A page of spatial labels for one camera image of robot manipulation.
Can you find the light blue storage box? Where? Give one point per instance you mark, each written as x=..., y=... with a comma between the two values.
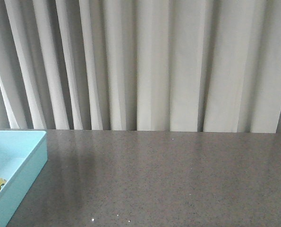
x=23, y=154

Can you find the grey pleated curtain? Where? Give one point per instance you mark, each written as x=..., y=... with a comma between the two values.
x=146, y=65

